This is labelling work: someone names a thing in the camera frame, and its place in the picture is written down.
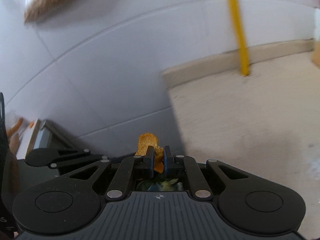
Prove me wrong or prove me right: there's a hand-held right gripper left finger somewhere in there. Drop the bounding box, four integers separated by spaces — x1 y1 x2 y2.
69 145 155 202

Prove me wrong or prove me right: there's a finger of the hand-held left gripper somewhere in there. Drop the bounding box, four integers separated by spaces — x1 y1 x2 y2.
50 149 111 169

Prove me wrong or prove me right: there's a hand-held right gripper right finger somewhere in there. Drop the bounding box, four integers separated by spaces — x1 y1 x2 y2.
164 145 252 202

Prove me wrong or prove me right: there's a yellow pipe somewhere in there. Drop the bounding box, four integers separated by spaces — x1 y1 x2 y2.
225 0 251 77

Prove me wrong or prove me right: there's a white top metal cart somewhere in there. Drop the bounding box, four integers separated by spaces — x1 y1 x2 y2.
16 119 75 160

